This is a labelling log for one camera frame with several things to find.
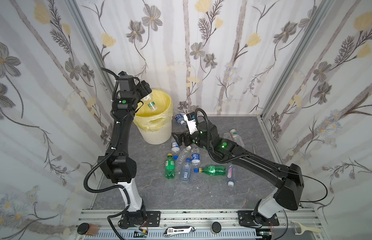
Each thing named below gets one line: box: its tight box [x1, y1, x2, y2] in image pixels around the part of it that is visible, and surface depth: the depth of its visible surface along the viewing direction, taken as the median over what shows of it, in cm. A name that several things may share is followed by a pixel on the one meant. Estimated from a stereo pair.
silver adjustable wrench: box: [163, 226, 196, 238], surface depth 72 cm
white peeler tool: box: [291, 220, 322, 235], surface depth 73 cm
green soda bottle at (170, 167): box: [165, 153, 176, 180], surface depth 90 cm
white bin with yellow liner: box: [133, 88, 174, 145], surface depth 87 cm
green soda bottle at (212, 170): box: [193, 165, 227, 176], surface depth 88 cm
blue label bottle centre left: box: [171, 141, 181, 155], surface depth 100 cm
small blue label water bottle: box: [191, 147, 201, 168], surface depth 93 cm
